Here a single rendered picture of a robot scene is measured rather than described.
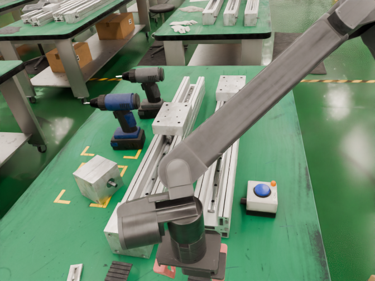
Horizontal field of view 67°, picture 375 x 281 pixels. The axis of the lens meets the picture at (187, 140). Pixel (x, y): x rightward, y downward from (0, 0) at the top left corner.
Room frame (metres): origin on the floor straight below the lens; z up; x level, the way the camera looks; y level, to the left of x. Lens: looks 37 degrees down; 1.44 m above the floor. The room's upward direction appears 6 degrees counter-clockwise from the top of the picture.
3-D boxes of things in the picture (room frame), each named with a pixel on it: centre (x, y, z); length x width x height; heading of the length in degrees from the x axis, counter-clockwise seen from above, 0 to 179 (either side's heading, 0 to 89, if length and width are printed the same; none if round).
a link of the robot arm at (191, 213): (0.28, 0.02, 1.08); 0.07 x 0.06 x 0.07; 96
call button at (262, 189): (0.53, -0.19, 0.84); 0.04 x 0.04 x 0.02
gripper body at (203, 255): (0.28, 0.02, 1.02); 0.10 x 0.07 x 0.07; 76
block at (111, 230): (0.45, 0.15, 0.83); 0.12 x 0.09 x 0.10; 75
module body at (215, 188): (0.83, -0.14, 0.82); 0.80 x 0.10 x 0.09; 165
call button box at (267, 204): (0.53, -0.18, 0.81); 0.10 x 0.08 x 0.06; 75
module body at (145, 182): (0.89, 0.04, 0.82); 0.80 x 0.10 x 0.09; 165
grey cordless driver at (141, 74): (1.10, 0.17, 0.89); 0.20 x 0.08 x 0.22; 83
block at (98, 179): (0.65, 0.28, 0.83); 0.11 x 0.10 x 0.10; 53
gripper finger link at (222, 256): (0.27, -0.01, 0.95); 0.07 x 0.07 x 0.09; 76
